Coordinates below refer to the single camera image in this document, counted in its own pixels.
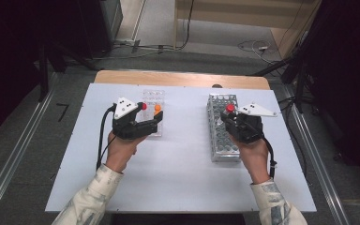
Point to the power strip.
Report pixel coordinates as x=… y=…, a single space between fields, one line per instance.
x=126 y=41

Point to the black tripod stand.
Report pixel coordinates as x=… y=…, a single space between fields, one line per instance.
x=43 y=72
x=298 y=81

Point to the metal tube rack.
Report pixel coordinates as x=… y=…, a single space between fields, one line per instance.
x=220 y=143

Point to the metal floor rail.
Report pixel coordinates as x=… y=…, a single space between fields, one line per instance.
x=15 y=146
x=322 y=184

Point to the wooden furniture frame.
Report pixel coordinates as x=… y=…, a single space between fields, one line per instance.
x=247 y=14

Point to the red cap test tube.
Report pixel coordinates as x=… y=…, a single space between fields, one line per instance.
x=144 y=106
x=230 y=108

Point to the black curtain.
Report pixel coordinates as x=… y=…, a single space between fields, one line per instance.
x=350 y=78
x=9 y=62

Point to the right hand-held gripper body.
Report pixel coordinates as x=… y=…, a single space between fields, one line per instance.
x=247 y=128

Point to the black cabinet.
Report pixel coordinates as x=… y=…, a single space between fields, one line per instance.
x=103 y=25

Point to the person's left hand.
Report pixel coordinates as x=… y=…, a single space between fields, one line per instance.
x=122 y=153

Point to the clear acrylic tube rack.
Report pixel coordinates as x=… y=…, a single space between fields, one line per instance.
x=152 y=97

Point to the wooden table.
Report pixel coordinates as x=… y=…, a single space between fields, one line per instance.
x=181 y=78

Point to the person's right hand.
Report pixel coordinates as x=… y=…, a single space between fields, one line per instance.
x=254 y=159

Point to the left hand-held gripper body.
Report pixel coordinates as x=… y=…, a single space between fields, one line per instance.
x=126 y=125

